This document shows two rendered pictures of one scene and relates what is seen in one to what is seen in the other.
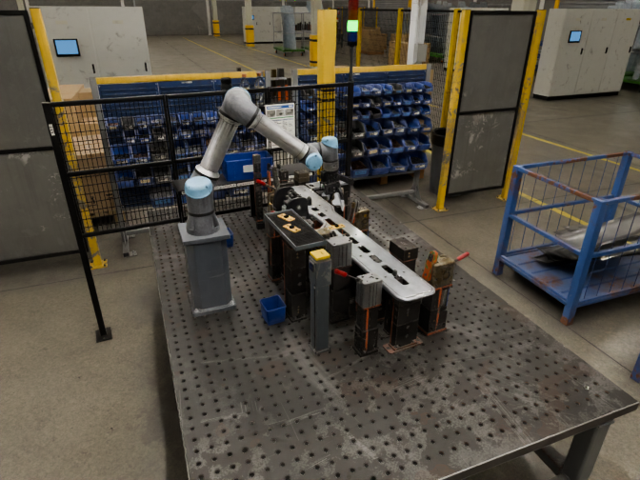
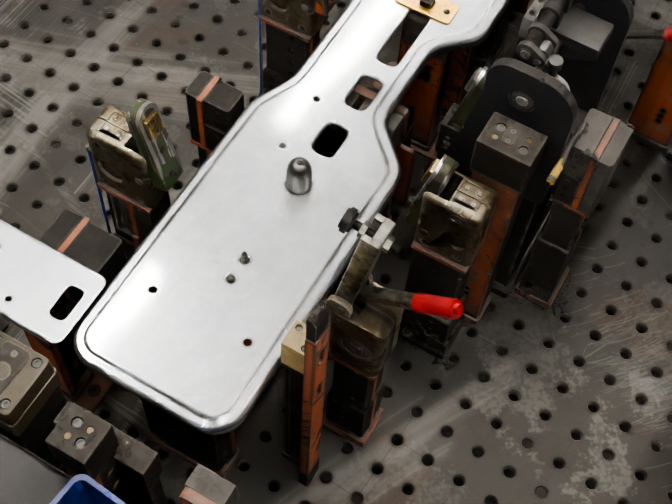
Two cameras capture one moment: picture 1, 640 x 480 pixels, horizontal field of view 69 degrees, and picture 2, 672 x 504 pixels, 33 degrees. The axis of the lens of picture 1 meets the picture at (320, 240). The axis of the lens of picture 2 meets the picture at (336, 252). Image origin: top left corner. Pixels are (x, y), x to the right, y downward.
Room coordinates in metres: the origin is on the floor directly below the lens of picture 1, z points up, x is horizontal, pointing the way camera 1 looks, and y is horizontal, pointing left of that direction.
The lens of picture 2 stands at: (2.92, 0.69, 2.19)
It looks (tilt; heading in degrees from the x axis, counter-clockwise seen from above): 61 degrees down; 232
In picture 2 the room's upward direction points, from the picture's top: 5 degrees clockwise
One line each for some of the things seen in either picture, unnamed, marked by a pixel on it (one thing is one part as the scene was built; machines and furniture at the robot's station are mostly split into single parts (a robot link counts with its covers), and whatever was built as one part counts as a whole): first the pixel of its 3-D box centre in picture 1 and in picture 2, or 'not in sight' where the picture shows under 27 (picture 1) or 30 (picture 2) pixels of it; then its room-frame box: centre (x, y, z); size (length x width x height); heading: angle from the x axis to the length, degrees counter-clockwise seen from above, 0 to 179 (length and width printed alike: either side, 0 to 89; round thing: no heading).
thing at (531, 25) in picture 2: (292, 236); (523, 144); (2.19, 0.14, 0.94); 0.18 x 0.13 x 0.49; 26
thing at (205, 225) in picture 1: (202, 219); not in sight; (1.94, 0.54, 1.15); 0.15 x 0.15 x 0.10
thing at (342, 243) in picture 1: (337, 280); not in sight; (1.82, -0.08, 0.90); 0.13 x 0.10 x 0.41; 116
